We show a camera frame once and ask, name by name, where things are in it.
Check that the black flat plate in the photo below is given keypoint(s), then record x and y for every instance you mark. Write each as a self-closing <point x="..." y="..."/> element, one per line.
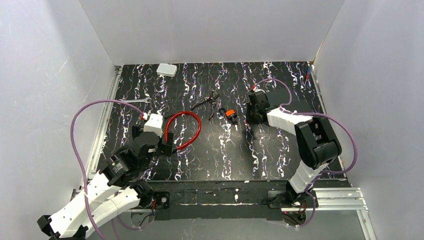
<point x="281" y="95"/>

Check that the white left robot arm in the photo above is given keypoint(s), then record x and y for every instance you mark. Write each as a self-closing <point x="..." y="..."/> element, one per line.
<point x="114" y="189"/>

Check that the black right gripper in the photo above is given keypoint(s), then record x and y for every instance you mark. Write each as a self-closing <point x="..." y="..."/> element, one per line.
<point x="253" y="108"/>

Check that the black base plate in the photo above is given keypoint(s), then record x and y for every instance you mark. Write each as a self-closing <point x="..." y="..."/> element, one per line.
<point x="172" y="194"/>

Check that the grey handled pliers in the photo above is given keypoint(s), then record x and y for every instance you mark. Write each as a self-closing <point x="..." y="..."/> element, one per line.
<point x="211" y="101"/>

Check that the silver open-end wrench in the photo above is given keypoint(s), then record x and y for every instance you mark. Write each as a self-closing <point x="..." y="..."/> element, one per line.
<point x="146" y="100"/>

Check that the red blue pen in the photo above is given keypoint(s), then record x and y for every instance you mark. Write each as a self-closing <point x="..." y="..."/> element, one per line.
<point x="308" y="77"/>

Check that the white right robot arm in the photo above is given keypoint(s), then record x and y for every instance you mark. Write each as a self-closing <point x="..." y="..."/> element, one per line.
<point x="317" y="142"/>

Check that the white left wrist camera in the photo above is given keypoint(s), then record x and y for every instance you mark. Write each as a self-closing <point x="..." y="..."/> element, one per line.
<point x="154" y="124"/>

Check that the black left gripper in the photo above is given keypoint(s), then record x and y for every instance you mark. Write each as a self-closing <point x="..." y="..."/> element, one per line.
<point x="154" y="141"/>

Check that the white rectangular box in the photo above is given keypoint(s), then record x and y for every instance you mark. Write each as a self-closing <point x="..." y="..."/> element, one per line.
<point x="167" y="70"/>

